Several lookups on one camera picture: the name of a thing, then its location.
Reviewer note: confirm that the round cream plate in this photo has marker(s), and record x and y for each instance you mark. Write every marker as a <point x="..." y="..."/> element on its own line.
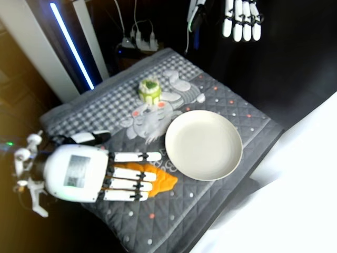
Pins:
<point x="202" y="145"/>

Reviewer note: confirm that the orange croissant bread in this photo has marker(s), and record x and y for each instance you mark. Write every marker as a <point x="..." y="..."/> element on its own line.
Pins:
<point x="166" y="180"/>

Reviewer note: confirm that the blue light strip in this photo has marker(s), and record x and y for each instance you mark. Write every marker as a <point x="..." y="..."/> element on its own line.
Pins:
<point x="71" y="44"/>

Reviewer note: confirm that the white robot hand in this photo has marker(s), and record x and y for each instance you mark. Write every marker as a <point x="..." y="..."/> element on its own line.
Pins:
<point x="76" y="171"/>
<point x="242" y="18"/>

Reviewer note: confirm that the white power strip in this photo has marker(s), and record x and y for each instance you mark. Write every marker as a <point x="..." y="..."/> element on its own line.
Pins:
<point x="142" y="44"/>

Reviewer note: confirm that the white pillar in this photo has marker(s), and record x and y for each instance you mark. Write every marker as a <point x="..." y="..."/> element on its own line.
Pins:
<point x="34" y="44"/>

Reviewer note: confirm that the green and white toy cake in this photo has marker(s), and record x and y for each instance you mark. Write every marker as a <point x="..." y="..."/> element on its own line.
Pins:
<point x="150" y="91"/>

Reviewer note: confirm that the grey quilt with bear print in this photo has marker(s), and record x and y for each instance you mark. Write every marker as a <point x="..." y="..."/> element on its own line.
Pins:
<point x="158" y="218"/>

